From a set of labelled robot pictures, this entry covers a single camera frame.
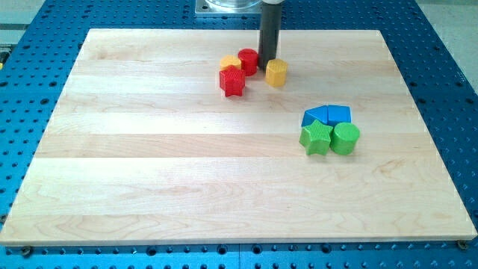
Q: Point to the yellow hexagon block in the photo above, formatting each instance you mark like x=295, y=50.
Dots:
x=276, y=72

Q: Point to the red star block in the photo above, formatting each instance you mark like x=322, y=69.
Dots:
x=232, y=81

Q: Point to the yellow pentagon block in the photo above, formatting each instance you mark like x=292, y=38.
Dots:
x=230, y=61

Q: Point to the green star block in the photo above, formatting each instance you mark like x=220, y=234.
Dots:
x=316, y=138

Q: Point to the red cylinder block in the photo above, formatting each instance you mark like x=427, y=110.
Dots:
x=249, y=61

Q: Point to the wooden board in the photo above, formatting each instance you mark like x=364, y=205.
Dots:
x=143, y=147

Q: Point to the blue triangle block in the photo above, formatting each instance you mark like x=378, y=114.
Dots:
x=319, y=113

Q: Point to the blue cube block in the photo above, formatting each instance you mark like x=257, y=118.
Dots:
x=338, y=114

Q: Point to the green cylinder block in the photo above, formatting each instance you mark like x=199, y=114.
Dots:
x=344, y=138

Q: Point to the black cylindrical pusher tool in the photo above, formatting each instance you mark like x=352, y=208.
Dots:
x=270, y=24

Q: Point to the blue perforated table plate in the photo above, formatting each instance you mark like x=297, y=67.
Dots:
x=37, y=69

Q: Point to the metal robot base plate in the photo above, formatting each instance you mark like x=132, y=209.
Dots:
x=227, y=6

